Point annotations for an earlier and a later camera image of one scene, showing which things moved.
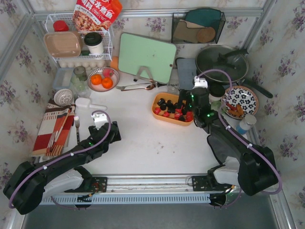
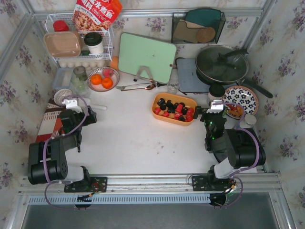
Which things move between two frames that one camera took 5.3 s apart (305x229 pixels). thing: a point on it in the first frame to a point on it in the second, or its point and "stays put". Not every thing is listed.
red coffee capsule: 166,114 stays put
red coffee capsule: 157,110 stays put
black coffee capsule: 161,101 stays put
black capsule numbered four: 171,109 stays put
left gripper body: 114,131 to 88,115
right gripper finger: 183,94 to 198,110
